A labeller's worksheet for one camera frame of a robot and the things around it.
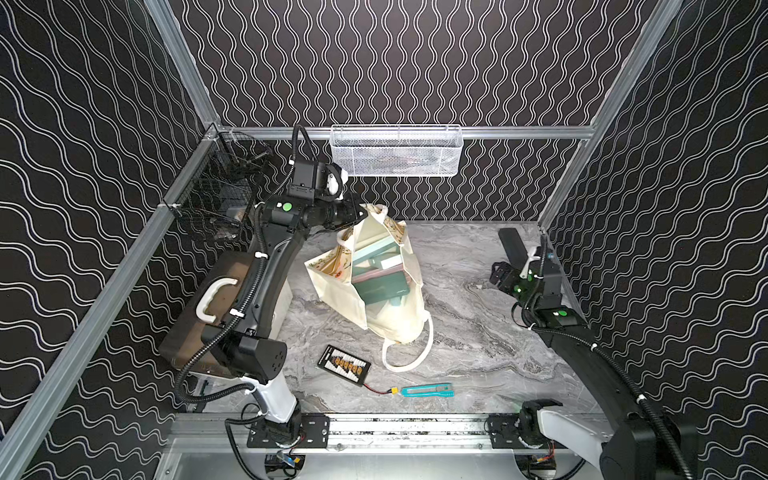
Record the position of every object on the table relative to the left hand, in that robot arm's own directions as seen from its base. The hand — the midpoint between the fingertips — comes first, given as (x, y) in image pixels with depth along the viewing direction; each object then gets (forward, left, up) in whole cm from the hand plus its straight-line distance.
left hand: (367, 204), depth 71 cm
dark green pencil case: (-6, -4, -25) cm, 26 cm away
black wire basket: (+15, +50, -16) cm, 54 cm away
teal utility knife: (-30, -22, -38) cm, 53 cm away
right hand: (-2, -39, -18) cm, 43 cm away
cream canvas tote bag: (0, -1, -27) cm, 27 cm away
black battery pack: (-26, +5, -37) cm, 45 cm away
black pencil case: (+23, -52, -38) cm, 68 cm away
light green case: (+8, -2, -30) cm, 31 cm away
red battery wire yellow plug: (-31, -9, -39) cm, 50 cm away
